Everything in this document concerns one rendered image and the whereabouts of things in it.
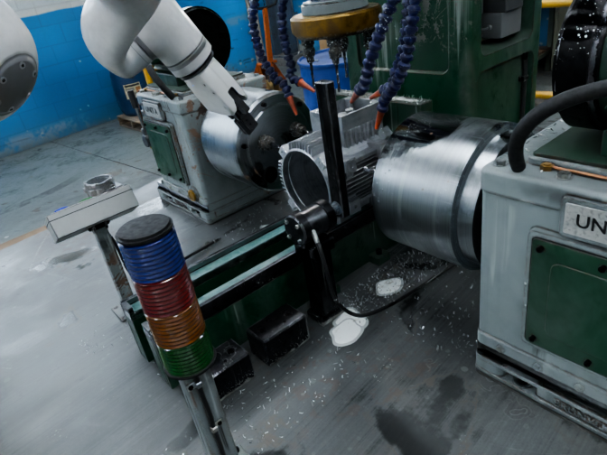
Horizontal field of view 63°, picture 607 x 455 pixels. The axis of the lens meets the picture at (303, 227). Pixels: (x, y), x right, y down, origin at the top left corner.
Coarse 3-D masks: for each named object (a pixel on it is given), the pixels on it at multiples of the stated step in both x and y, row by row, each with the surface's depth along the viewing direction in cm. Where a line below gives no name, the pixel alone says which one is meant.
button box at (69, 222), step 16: (112, 192) 101; (128, 192) 103; (80, 208) 98; (96, 208) 99; (112, 208) 101; (128, 208) 102; (48, 224) 96; (64, 224) 96; (80, 224) 97; (96, 224) 100
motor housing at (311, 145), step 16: (288, 144) 104; (304, 144) 100; (320, 144) 100; (288, 160) 109; (304, 160) 113; (368, 160) 103; (288, 176) 111; (304, 176) 114; (320, 176) 116; (352, 176) 101; (368, 176) 104; (288, 192) 112; (304, 192) 113; (320, 192) 115; (352, 192) 102; (368, 192) 105; (304, 208) 111
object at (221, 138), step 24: (264, 96) 118; (216, 120) 123; (264, 120) 119; (288, 120) 123; (216, 144) 124; (240, 144) 117; (264, 144) 118; (216, 168) 133; (240, 168) 119; (264, 168) 123
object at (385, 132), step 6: (384, 126) 107; (378, 132) 107; (384, 132) 106; (390, 132) 107; (384, 138) 107; (282, 150) 106; (288, 150) 106; (282, 156) 107; (318, 156) 97; (324, 156) 98; (318, 162) 98; (324, 162) 97; (324, 168) 98
